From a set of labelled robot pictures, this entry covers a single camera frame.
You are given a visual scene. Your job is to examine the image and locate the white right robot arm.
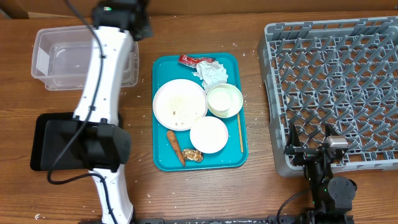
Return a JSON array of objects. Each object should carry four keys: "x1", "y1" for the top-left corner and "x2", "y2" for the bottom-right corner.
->
[{"x1": 284, "y1": 124, "x2": 358, "y2": 224}]

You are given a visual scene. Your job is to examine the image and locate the black tray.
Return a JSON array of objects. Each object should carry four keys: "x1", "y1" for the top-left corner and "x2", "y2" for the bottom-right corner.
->
[{"x1": 30, "y1": 112, "x2": 131, "y2": 172}]

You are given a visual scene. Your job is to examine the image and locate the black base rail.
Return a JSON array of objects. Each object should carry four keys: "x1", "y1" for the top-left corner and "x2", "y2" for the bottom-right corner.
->
[{"x1": 77, "y1": 215, "x2": 355, "y2": 224}]

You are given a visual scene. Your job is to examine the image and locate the pale green bowl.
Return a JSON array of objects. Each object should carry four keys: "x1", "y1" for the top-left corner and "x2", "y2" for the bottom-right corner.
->
[{"x1": 207, "y1": 83, "x2": 243, "y2": 118}]

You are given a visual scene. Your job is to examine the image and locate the small pink plate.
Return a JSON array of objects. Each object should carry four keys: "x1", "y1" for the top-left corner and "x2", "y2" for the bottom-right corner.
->
[{"x1": 190, "y1": 116, "x2": 229, "y2": 154}]

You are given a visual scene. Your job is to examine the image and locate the clear plastic bin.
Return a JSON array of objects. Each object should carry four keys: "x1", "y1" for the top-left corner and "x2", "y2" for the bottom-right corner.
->
[{"x1": 30, "y1": 25, "x2": 140, "y2": 91}]

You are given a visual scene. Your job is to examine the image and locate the brown food scrap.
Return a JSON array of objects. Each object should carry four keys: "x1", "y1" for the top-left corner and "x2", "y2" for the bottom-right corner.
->
[{"x1": 182, "y1": 149, "x2": 204, "y2": 162}]

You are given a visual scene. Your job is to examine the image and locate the red snack wrapper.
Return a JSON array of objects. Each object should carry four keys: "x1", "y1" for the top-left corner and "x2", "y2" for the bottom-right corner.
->
[{"x1": 177, "y1": 55, "x2": 215, "y2": 68}]

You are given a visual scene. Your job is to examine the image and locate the teal plastic tray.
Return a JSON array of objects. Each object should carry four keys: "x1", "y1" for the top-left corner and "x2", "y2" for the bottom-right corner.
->
[{"x1": 151, "y1": 52, "x2": 249, "y2": 172}]

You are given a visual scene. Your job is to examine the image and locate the white cup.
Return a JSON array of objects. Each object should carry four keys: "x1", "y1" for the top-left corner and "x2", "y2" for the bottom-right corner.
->
[{"x1": 208, "y1": 87, "x2": 231, "y2": 114}]

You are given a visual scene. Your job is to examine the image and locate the white napkin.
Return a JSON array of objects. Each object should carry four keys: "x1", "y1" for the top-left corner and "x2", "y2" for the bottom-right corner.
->
[{"x1": 193, "y1": 61, "x2": 228, "y2": 93}]

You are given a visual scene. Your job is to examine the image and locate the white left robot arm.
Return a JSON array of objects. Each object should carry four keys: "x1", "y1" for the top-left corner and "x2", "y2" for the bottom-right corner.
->
[{"x1": 45, "y1": 1, "x2": 152, "y2": 223}]

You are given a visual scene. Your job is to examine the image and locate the large white plate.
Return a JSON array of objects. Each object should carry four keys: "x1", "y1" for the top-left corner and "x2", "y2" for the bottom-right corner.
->
[{"x1": 152, "y1": 79, "x2": 208, "y2": 131}]

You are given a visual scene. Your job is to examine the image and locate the wooden chopstick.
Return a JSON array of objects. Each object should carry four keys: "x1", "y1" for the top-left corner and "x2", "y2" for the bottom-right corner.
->
[{"x1": 237, "y1": 112, "x2": 244, "y2": 153}]

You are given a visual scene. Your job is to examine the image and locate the grey dish rack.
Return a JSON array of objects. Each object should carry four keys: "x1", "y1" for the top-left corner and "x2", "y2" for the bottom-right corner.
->
[{"x1": 257, "y1": 16, "x2": 397, "y2": 177}]

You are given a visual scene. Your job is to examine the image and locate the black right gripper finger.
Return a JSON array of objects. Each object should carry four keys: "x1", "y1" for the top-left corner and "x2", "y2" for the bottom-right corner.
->
[
  {"x1": 286, "y1": 123, "x2": 301, "y2": 148},
  {"x1": 325, "y1": 123, "x2": 338, "y2": 137}
]

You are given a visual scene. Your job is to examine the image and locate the orange carrot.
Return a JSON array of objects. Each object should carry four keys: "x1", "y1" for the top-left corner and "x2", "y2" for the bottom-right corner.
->
[{"x1": 167, "y1": 130, "x2": 186, "y2": 167}]

